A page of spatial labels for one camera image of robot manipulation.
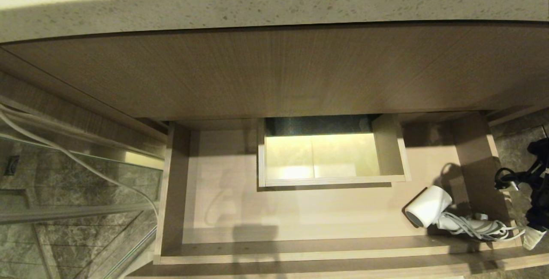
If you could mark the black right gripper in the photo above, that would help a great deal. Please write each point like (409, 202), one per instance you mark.
(539, 220)

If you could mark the white hair dryer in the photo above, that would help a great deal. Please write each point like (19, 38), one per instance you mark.
(429, 206)

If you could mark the light wooden vanity drawer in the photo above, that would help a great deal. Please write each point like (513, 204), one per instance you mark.
(321, 210)

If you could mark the light wooden vanity cabinet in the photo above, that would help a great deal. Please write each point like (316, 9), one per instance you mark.
(274, 73)

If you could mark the aluminium glass door bar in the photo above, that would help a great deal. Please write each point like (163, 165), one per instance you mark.
(77, 212)

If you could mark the clear glass shower panel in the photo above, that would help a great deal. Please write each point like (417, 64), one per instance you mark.
(64, 189)

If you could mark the chrome floor rail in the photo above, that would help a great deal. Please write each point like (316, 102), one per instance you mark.
(133, 251)

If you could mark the aluminium shower track rail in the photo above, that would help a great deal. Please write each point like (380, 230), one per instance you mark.
(85, 144)

